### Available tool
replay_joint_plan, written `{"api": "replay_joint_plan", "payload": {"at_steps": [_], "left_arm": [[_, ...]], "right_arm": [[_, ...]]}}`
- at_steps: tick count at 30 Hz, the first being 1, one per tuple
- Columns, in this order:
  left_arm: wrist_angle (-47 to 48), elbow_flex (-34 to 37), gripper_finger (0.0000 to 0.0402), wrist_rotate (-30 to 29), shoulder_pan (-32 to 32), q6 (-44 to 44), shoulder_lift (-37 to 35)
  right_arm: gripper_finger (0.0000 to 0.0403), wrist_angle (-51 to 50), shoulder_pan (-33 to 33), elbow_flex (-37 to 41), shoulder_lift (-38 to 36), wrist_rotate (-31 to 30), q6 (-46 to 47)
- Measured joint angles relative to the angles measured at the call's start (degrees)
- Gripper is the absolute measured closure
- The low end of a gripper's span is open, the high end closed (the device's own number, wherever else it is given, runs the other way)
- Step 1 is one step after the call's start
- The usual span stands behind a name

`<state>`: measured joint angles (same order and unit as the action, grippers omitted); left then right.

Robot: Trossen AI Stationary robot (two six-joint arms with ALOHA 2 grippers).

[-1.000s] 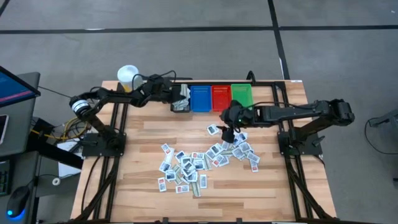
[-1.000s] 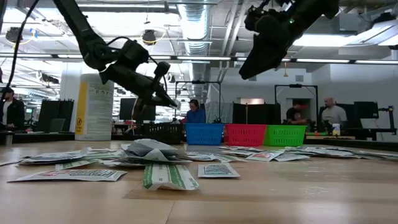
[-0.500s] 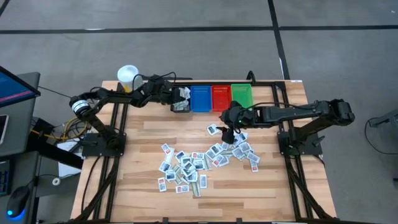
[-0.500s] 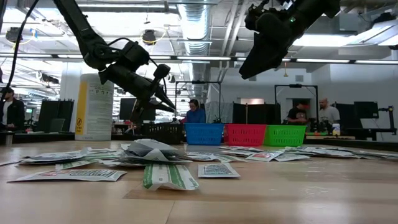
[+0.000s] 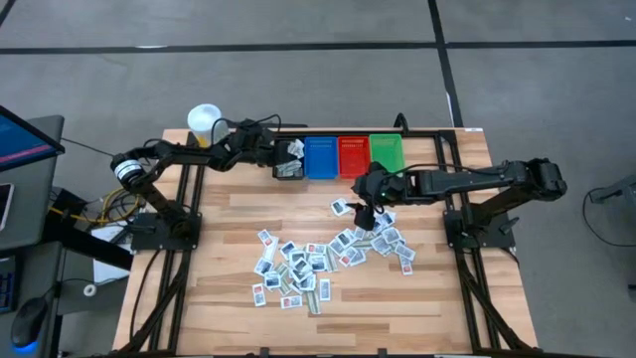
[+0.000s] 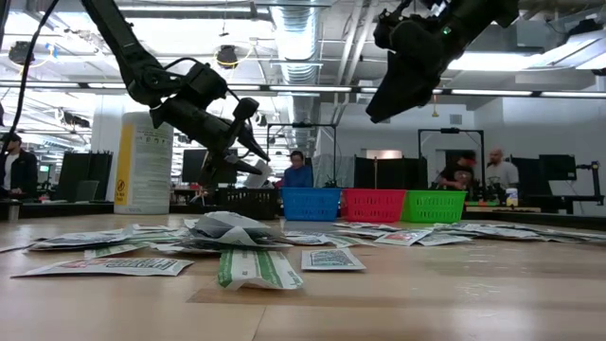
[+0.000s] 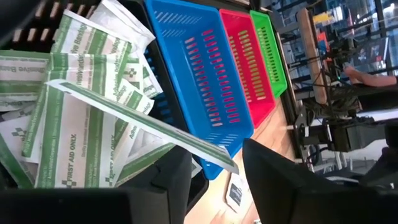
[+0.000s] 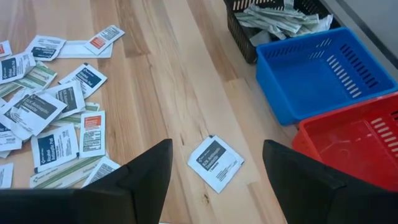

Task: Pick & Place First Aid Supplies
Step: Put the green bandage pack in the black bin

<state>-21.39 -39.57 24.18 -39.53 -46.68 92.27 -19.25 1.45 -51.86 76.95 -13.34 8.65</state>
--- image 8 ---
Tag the dark antiseptic towelette packet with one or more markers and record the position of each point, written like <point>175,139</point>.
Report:
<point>217,165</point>
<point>34,112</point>

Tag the plain white bandage wrapper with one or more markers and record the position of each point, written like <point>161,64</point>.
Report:
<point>74,49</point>
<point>325,23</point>

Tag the crumpled white sachet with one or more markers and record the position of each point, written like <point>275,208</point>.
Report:
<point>9,140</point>

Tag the black plastic basket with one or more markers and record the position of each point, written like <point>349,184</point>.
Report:
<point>241,37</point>

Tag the translucent white packet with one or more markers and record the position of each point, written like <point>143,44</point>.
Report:
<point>68,98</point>

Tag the red-label ointment packet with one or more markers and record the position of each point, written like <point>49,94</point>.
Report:
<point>92,137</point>
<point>3,49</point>
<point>104,39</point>

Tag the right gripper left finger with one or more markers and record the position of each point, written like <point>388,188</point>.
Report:
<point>124,199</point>

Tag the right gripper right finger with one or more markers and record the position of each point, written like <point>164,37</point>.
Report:
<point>311,199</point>

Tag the white printed sachet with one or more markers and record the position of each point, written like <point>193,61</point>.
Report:
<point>102,170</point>
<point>15,67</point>
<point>6,175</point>

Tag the blue plastic basket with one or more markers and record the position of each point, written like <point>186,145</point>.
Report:
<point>295,87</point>

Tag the red plastic basket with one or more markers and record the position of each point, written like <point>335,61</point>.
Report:
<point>342,146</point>

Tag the blue alcohol pad packet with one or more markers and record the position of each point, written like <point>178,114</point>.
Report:
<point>45,46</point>
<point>54,147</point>
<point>85,79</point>

